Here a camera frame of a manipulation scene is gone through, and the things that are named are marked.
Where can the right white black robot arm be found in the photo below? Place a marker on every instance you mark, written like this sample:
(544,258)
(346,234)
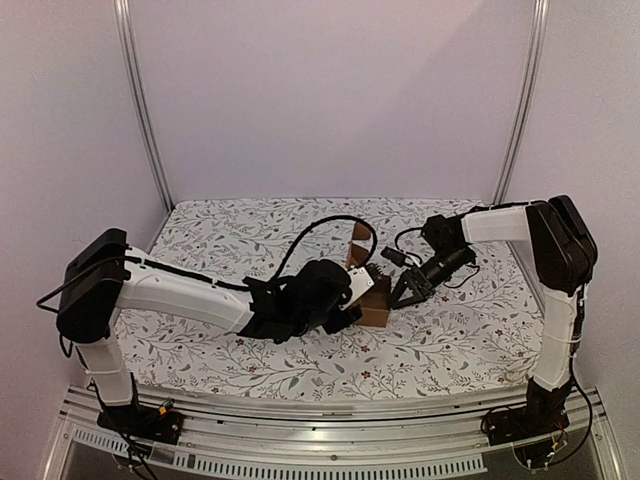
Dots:
(564,254)

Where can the brown cardboard box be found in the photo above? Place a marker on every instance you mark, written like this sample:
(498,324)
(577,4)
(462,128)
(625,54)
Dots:
(373,304)

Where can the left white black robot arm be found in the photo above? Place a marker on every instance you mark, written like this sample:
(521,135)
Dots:
(110,275)

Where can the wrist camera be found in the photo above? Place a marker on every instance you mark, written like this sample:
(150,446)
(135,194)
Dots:
(362,279)
(400,258)

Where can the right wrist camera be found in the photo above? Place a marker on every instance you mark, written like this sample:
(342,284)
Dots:
(400,258)

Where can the right aluminium frame post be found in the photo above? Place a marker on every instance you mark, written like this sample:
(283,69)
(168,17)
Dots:
(532,63)

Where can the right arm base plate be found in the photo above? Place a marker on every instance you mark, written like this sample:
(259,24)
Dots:
(506,425)

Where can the left aluminium frame post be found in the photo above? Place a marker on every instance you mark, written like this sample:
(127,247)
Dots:
(125,27)

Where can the front aluminium rail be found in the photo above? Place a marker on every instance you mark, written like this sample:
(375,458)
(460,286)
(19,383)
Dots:
(228,437)

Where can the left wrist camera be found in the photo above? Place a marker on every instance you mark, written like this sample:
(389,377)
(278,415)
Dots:
(362,279)

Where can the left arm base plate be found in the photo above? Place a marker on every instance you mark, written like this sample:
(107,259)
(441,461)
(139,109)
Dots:
(157,424)

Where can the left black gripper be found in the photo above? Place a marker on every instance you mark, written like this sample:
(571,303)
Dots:
(344,322)

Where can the aluminium frame post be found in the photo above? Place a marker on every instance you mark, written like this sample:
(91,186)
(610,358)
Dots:
(125,27)
(532,63)

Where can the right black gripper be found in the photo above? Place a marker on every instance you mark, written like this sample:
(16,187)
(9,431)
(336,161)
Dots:
(420,280)

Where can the floral patterned table mat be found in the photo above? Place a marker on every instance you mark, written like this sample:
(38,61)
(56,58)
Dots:
(480,329)

